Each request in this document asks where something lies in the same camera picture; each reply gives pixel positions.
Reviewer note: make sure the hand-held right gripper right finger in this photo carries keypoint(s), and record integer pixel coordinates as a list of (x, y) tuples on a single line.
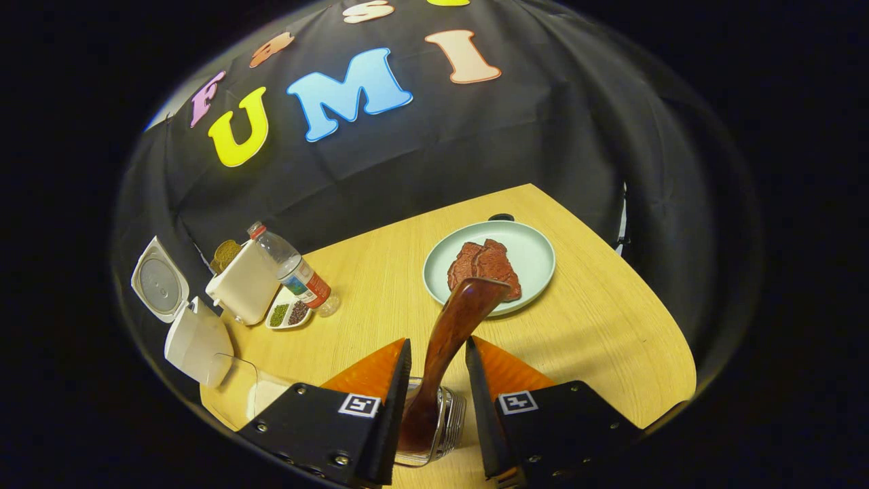
[(485, 421)]

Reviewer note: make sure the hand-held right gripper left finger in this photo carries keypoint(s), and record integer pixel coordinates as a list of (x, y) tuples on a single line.
[(387, 421)]

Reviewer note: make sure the brown wooden spoon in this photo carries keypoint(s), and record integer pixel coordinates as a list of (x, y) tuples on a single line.
[(455, 326)]

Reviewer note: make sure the white rice cooker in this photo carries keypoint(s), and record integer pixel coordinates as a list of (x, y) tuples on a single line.
[(197, 343)]

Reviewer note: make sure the dark red beans pile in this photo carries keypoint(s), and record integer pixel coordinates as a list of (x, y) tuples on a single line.
[(298, 312)]

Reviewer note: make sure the green mung beans pile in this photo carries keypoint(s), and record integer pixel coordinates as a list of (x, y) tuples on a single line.
[(278, 315)]

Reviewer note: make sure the brown meat slice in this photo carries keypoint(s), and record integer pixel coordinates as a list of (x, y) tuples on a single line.
[(499, 265), (465, 265)]

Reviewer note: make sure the clear plastic tray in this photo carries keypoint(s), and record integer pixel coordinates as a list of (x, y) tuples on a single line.
[(231, 387)]

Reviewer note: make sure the white divided grain dish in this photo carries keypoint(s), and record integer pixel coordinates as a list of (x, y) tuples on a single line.
[(282, 299)]

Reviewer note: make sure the clear plastic water bottle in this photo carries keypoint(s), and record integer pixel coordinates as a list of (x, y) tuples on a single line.
[(295, 272)]

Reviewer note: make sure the pale green plate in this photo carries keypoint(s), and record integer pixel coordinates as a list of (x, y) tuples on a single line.
[(529, 251)]

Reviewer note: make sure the white toaster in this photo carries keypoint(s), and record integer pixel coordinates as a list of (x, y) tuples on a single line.
[(248, 288)]

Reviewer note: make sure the brown bread slice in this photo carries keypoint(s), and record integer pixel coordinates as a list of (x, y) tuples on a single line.
[(225, 255)]

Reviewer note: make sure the black backdrop cloth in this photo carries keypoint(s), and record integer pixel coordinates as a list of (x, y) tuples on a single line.
[(543, 122)]

